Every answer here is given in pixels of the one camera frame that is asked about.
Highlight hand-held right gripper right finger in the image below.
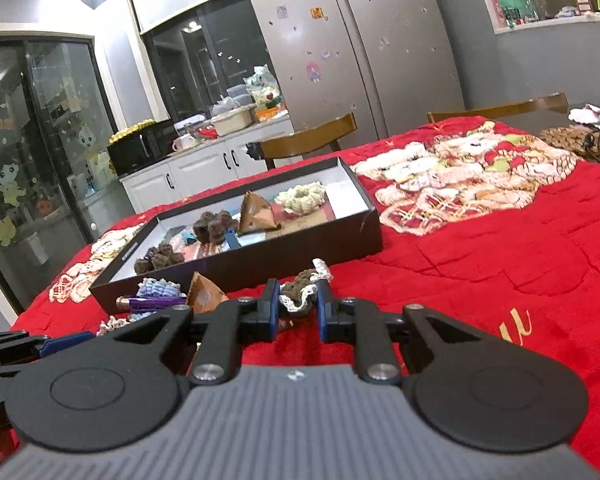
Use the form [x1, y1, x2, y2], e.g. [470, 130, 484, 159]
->
[317, 280, 506, 386]

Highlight brown paper triangular packet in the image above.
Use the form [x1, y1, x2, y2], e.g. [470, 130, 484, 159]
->
[187, 271, 231, 314]
[238, 190, 284, 235]

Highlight pink and white cloth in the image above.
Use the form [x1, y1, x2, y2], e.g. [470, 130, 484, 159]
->
[567, 103, 600, 124]

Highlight white kitchen cabinet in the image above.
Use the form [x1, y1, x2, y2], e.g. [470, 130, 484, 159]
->
[119, 116, 296, 211]

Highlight black cable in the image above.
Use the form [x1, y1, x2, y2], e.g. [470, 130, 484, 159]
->
[579, 119, 600, 154]

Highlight light blue knitted scrunchie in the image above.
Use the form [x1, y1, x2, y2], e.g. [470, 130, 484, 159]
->
[136, 277, 182, 322]

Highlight yellow items on microwave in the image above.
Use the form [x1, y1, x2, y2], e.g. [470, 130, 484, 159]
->
[108, 118, 156, 144]

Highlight green and white plastic bag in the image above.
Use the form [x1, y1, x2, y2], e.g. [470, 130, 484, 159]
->
[243, 64, 282, 109]

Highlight beige plastic basin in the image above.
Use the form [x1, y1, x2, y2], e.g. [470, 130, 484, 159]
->
[210, 108, 254, 137]

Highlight brown fuzzy scrunchie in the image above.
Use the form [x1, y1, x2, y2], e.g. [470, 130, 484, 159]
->
[192, 209, 239, 244]
[133, 242, 186, 275]

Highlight brown scrunchie with cream trim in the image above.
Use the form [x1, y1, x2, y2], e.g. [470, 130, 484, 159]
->
[279, 258, 334, 319]

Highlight black shallow cardboard box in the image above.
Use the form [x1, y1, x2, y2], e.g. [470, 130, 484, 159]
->
[89, 156, 384, 314]

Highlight wooden chair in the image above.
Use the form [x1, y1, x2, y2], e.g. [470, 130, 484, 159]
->
[246, 112, 359, 170]
[427, 92, 569, 124]

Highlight black microwave oven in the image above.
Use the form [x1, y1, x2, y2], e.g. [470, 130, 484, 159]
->
[107, 120, 179, 177]

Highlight glass door with cartoon stickers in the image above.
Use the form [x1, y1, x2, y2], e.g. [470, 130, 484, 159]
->
[0, 36, 122, 312]

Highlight white lace scrunchie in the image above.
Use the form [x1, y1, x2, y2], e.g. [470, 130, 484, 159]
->
[97, 315, 131, 337]

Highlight silver double-door refrigerator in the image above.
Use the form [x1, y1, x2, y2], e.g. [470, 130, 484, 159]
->
[240, 0, 464, 139]

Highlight red printed blanket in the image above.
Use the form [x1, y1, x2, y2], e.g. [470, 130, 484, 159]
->
[10, 116, 600, 477]

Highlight stacked clear food containers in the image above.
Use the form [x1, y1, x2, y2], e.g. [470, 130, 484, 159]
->
[224, 82, 254, 107]

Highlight wooden lattice trivet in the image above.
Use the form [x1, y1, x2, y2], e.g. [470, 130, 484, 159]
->
[538, 125, 600, 156]

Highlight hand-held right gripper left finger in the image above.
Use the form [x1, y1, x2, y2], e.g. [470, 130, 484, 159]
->
[95, 279, 282, 386]

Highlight cream knitted scrunchie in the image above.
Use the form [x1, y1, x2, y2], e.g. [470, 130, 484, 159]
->
[274, 181, 327, 214]

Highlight purple pen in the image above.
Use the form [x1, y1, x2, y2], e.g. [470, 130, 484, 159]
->
[115, 295, 187, 311]

